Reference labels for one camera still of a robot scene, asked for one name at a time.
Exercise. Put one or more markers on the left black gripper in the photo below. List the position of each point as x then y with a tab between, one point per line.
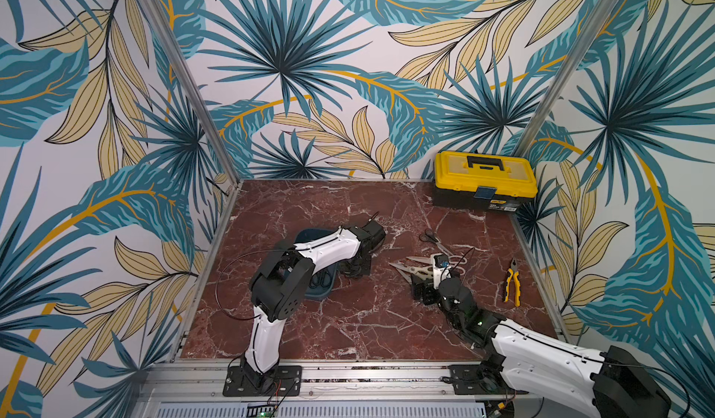
367	269

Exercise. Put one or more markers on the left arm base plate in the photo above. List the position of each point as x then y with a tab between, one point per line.
282	381

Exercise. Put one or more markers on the large black scissors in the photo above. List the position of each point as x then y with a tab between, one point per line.
323	281

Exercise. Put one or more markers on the grey handled scissors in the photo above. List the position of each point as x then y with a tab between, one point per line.
430	236

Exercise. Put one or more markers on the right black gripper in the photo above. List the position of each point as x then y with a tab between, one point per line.
427	283

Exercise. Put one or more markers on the teal plastic storage box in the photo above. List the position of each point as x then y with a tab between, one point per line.
305	236

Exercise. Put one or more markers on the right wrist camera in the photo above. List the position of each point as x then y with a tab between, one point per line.
441	268

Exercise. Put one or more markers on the yellow black toolbox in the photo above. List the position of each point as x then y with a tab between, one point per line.
482	182

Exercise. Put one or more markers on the yellow handled pliers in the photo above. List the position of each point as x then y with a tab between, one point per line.
512	287

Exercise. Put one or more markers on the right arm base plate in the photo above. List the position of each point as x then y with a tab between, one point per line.
475	380

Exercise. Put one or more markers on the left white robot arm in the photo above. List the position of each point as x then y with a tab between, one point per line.
279	285

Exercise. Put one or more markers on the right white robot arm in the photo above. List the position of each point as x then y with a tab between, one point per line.
596	384

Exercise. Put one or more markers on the aluminium front rail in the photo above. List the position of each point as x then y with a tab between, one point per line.
194	388

